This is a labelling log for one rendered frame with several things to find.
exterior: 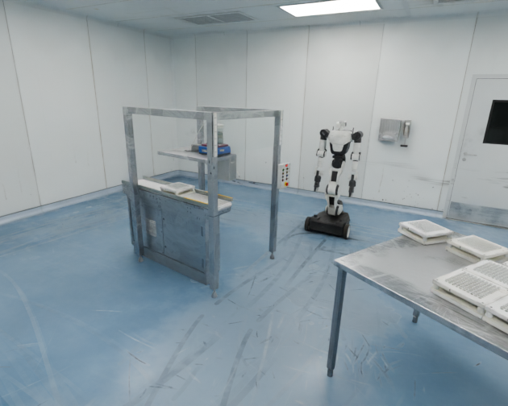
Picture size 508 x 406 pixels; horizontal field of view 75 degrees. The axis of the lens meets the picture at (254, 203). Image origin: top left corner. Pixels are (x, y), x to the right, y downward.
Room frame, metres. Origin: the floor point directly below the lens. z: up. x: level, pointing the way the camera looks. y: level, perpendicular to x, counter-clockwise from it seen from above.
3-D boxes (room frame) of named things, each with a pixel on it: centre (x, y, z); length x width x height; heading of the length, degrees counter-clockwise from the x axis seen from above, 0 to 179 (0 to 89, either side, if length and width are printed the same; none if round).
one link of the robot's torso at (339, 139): (4.39, -1.12, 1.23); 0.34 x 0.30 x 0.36; 62
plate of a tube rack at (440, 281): (1.40, -1.06, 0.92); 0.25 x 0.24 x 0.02; 119
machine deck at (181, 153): (2.95, 0.53, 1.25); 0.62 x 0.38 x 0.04; 54
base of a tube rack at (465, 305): (1.40, -1.06, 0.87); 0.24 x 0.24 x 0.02; 29
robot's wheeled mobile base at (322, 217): (4.37, -1.11, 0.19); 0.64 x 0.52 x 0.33; 152
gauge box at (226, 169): (2.95, 0.28, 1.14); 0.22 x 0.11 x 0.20; 54
